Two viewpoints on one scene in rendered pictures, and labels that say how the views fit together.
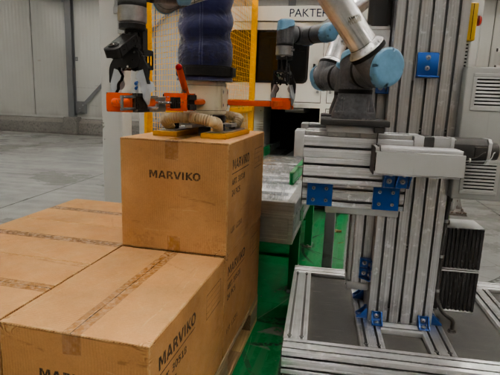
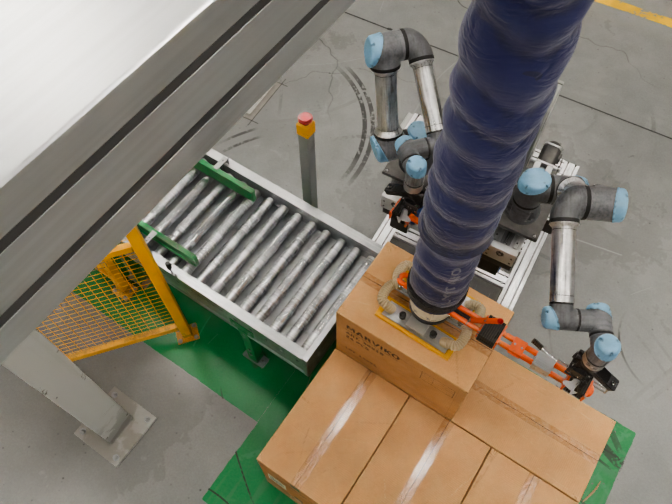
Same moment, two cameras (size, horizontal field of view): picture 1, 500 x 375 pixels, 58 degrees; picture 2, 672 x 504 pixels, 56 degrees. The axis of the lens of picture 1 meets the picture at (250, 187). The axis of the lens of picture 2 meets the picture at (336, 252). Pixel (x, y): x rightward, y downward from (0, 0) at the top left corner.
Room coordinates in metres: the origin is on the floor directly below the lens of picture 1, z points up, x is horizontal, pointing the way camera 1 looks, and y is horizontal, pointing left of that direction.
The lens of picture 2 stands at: (1.79, 1.30, 3.28)
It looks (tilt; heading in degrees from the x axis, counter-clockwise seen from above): 61 degrees down; 291
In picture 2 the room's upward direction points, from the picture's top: straight up
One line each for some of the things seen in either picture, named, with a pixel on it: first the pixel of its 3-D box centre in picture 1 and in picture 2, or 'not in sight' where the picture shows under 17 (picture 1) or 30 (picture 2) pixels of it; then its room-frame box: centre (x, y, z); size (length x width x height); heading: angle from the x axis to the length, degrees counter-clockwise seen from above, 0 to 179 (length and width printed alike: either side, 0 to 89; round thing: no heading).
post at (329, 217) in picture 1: (331, 202); (309, 184); (2.63, -0.49, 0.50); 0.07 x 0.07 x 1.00; 77
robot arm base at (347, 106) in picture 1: (354, 104); (524, 203); (1.58, -0.35, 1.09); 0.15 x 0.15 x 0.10
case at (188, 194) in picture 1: (201, 181); (419, 330); (1.82, 0.20, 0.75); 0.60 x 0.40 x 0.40; 167
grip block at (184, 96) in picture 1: (179, 101); (490, 331); (1.57, 0.25, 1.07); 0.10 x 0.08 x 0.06; 76
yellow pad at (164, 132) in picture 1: (182, 126); (417, 326); (1.84, 0.28, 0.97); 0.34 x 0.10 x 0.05; 166
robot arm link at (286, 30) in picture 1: (286, 33); (415, 170); (2.02, -0.13, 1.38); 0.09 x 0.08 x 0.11; 126
